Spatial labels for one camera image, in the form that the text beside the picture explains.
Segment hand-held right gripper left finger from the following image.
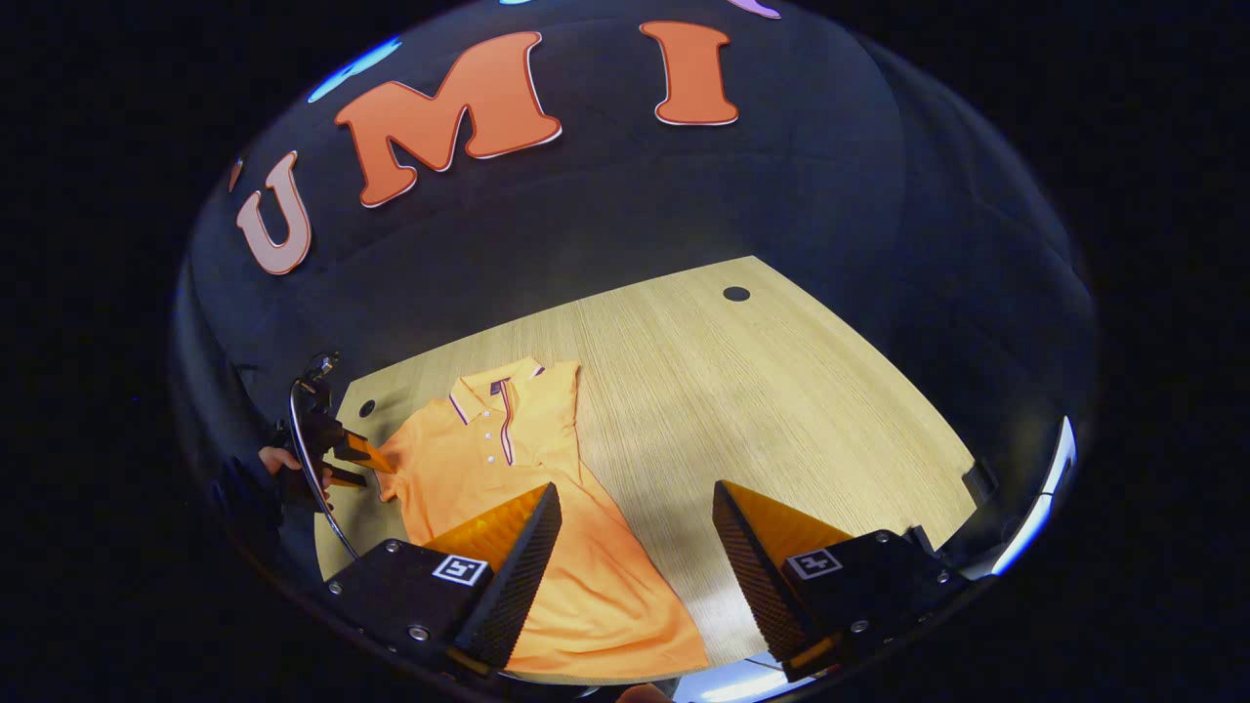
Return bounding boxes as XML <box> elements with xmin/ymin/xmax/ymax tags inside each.
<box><xmin>322</xmin><ymin>480</ymin><xmax>564</xmax><ymax>680</ymax></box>

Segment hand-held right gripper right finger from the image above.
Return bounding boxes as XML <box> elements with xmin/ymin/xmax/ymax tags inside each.
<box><xmin>711</xmin><ymin>478</ymin><xmax>979</xmax><ymax>686</ymax></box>

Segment orange T-shirt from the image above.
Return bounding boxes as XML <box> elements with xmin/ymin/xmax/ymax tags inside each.
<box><xmin>376</xmin><ymin>357</ymin><xmax>710</xmax><ymax>682</ymax></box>

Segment grey cable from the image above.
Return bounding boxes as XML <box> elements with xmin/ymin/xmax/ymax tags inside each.
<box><xmin>288</xmin><ymin>378</ymin><xmax>363</xmax><ymax>560</ymax></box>

